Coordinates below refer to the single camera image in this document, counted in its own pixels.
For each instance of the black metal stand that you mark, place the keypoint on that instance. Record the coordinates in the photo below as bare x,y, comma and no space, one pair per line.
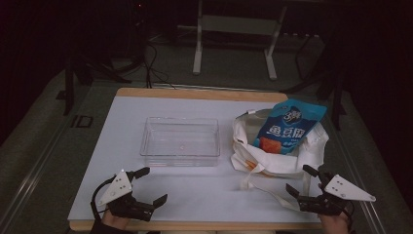
334,87

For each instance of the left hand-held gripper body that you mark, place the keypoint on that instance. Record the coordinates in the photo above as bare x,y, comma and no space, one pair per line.
118,188

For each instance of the white cloth tote bag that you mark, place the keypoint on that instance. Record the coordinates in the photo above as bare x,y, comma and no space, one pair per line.
276,164

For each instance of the blue snack packet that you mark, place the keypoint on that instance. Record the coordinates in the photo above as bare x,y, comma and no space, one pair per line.
285,130

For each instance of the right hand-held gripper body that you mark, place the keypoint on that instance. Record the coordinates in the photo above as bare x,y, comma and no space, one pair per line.
344,190

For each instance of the white metal stand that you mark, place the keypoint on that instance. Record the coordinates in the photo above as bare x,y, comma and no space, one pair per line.
237,24

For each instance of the person's right hand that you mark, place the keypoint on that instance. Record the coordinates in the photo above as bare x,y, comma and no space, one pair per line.
334,223

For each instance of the black tripod stand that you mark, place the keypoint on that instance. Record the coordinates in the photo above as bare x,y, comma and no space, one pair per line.
81,71

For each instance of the person's left hand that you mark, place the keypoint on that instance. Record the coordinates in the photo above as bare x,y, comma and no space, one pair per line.
115,221

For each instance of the clear plastic container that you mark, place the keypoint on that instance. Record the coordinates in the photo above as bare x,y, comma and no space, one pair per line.
180,143

